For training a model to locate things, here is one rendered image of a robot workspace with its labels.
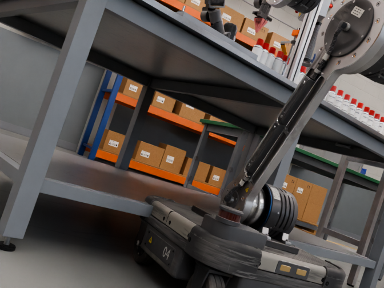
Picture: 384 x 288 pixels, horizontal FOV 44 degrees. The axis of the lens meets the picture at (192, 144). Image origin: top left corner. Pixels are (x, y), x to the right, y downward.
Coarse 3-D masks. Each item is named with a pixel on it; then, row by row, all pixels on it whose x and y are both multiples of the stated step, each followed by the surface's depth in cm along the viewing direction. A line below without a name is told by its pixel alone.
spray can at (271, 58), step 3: (270, 48) 240; (273, 48) 239; (270, 51) 239; (273, 51) 239; (270, 54) 238; (273, 54) 240; (267, 57) 238; (270, 57) 238; (273, 57) 239; (267, 60) 238; (270, 60) 238; (273, 60) 239; (267, 63) 238; (270, 63) 238; (267, 66) 238; (270, 66) 238
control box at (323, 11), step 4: (324, 0) 232; (328, 0) 232; (324, 4) 232; (328, 4) 232; (324, 8) 232; (328, 8) 232; (320, 12) 232; (324, 12) 232; (300, 16) 243; (304, 16) 240; (320, 16) 233; (324, 16) 232; (300, 20) 247; (320, 20) 238
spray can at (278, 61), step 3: (279, 51) 242; (282, 51) 241; (279, 54) 241; (282, 54) 242; (276, 57) 243; (279, 57) 241; (282, 57) 242; (276, 60) 241; (279, 60) 240; (282, 60) 242; (273, 63) 241; (276, 63) 240; (279, 63) 240; (273, 66) 241; (276, 66) 240; (279, 66) 241; (273, 69) 240; (276, 69) 240; (279, 69) 241
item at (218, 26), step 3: (219, 21) 214; (222, 21) 216; (210, 24) 216; (213, 24) 214; (216, 24) 214; (219, 24) 214; (222, 24) 215; (213, 27) 215; (216, 27) 215; (219, 27) 215; (222, 27) 216; (219, 30) 215; (222, 30) 216; (222, 33) 216; (225, 33) 215; (228, 33) 215
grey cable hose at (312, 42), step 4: (316, 24) 241; (320, 24) 241; (316, 28) 241; (316, 32) 241; (312, 36) 241; (316, 36) 241; (312, 40) 241; (312, 44) 240; (308, 48) 241; (312, 48) 240; (308, 52) 240; (312, 52) 241; (308, 56) 240; (304, 60) 241; (308, 60) 240
